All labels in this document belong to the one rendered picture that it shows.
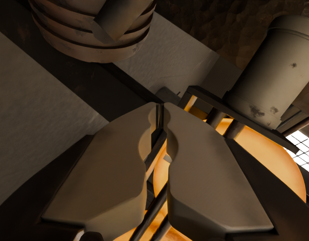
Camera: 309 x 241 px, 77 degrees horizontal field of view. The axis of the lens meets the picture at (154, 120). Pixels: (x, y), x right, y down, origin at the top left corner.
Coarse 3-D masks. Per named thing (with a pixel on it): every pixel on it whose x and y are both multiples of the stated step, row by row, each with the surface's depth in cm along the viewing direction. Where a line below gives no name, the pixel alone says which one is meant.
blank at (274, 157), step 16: (224, 128) 20; (240, 144) 19; (256, 144) 19; (272, 144) 18; (160, 160) 23; (272, 160) 19; (288, 160) 18; (160, 176) 23; (288, 176) 19; (304, 192) 18
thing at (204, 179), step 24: (168, 120) 11; (192, 120) 9; (168, 144) 9; (192, 144) 8; (216, 144) 8; (168, 168) 7; (192, 168) 7; (216, 168) 7; (240, 168) 7; (168, 192) 7; (192, 192) 6; (216, 192) 6; (240, 192) 6; (168, 216) 7; (192, 216) 6; (216, 216) 5; (240, 216) 5; (264, 216) 5; (192, 240) 6
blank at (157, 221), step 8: (160, 216) 26; (152, 224) 25; (128, 232) 26; (152, 232) 25; (168, 232) 24; (176, 232) 24; (120, 240) 27; (144, 240) 25; (168, 240) 24; (176, 240) 24; (184, 240) 24
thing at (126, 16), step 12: (108, 0) 14; (120, 0) 12; (132, 0) 12; (144, 0) 13; (108, 12) 12; (120, 12) 12; (132, 12) 13; (96, 24) 13; (108, 24) 12; (120, 24) 13; (96, 36) 14; (108, 36) 14; (120, 36) 13
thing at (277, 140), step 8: (192, 88) 18; (200, 88) 22; (200, 96) 18; (208, 96) 18; (216, 96) 23; (216, 104) 18; (224, 104) 18; (224, 112) 17; (232, 112) 17; (240, 120) 17; (248, 120) 17; (256, 128) 17; (264, 128) 17; (272, 136) 17; (280, 136) 17; (280, 144) 16; (288, 144) 16; (296, 152) 16
